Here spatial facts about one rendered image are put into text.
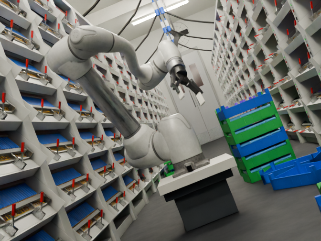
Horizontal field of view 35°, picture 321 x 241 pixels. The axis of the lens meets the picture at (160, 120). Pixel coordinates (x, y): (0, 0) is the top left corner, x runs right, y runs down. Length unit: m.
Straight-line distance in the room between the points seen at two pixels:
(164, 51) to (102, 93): 0.45
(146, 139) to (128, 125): 0.11
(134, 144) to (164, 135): 0.16
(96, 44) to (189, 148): 0.63
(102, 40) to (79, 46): 0.10
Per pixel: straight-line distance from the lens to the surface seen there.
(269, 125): 3.03
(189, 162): 2.32
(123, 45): 2.34
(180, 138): 2.32
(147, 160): 2.44
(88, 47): 2.20
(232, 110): 2.99
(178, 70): 2.53
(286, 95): 4.10
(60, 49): 2.28
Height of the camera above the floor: 0.41
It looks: 2 degrees up
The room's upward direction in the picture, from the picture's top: 22 degrees counter-clockwise
